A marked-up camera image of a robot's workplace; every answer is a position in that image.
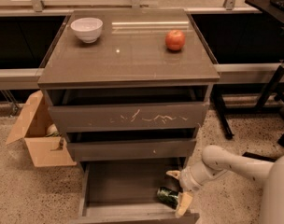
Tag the green soda can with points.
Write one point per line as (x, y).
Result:
(168, 197)

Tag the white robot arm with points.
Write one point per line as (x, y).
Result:
(216, 161)

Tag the white ceramic bowl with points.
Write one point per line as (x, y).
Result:
(88, 30)

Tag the bottom grey drawer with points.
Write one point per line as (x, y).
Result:
(125, 192)

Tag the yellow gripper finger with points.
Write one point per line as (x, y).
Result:
(184, 202)
(175, 174)

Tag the black office chair base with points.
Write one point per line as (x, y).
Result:
(280, 141)

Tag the grey drawer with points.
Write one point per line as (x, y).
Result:
(120, 109)
(125, 192)
(131, 144)

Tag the red apple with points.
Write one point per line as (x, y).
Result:
(175, 40)

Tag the middle grey drawer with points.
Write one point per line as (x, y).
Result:
(131, 144)

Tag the top grey drawer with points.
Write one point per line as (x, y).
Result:
(120, 109)

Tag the grey drawer cabinet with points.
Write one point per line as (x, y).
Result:
(130, 52)

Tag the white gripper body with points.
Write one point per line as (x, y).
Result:
(188, 177)

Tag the white round object in box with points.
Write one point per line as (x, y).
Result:
(52, 131)

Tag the open cardboard box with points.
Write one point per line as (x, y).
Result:
(31, 127)

